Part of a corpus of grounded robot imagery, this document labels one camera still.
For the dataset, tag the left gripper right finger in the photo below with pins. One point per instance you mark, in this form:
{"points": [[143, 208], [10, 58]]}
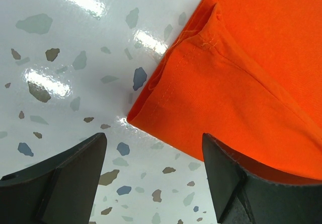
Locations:
{"points": [[246, 191]]}

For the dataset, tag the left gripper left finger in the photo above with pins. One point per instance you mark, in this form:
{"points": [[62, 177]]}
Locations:
{"points": [[60, 189]]}

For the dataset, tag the orange t shirt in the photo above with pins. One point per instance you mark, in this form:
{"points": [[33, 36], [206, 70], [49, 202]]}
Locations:
{"points": [[247, 72]]}

